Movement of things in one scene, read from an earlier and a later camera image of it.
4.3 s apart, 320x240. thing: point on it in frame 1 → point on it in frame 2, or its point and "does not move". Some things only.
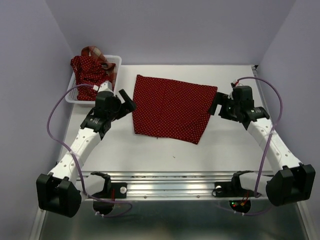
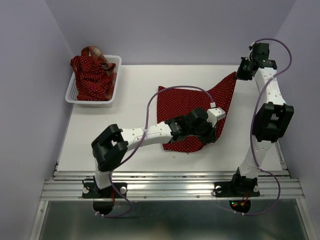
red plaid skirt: (109, 68) does not move
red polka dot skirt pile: (90, 71) does not move
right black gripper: (219, 99) → (239, 74)
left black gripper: (129, 105) → (210, 136)
